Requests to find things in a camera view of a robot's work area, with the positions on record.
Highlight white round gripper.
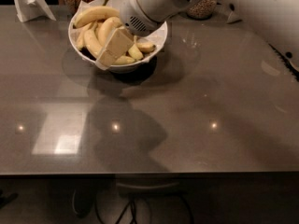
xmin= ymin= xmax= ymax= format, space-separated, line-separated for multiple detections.
xmin=95 ymin=0 xmax=195 ymax=70

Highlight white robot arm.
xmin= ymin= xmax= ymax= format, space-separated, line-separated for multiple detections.
xmin=120 ymin=0 xmax=299 ymax=75

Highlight right centre yellow banana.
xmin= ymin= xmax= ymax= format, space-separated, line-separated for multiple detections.
xmin=128 ymin=37 xmax=144 ymax=61

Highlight curved middle yellow banana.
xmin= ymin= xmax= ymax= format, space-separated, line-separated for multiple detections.
xmin=97 ymin=17 xmax=122 ymax=45

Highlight small right yellow banana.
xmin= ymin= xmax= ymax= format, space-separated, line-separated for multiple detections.
xmin=136 ymin=41 xmax=156 ymax=53

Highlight white ceramic bowl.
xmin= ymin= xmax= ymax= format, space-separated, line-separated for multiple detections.
xmin=67 ymin=0 xmax=169 ymax=75

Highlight long front yellow banana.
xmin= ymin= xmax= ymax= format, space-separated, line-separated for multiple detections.
xmin=84 ymin=30 xmax=135 ymax=65

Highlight top yellow banana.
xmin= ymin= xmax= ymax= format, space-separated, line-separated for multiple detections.
xmin=73 ymin=6 xmax=120 ymax=28

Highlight left thin yellow banana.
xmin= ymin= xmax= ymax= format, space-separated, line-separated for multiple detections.
xmin=76 ymin=21 xmax=97 ymax=50

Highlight right glass jar of grains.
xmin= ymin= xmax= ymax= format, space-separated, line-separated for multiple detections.
xmin=187 ymin=0 xmax=217 ymax=20

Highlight left white card stand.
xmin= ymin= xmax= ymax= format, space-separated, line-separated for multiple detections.
xmin=14 ymin=0 xmax=56 ymax=22

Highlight white card stand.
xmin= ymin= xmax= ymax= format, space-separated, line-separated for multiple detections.
xmin=226 ymin=11 xmax=242 ymax=24
xmin=14 ymin=0 xmax=56 ymax=22

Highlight right white card stand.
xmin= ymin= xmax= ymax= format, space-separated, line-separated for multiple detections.
xmin=226 ymin=11 xmax=242 ymax=24

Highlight dark shoe under table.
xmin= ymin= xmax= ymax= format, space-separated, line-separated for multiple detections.
xmin=72 ymin=181 xmax=95 ymax=218

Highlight grey table base plate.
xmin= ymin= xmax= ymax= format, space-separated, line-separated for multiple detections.
xmin=116 ymin=174 xmax=182 ymax=195

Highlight black cables under table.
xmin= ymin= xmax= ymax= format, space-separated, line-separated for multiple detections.
xmin=93 ymin=192 xmax=195 ymax=224

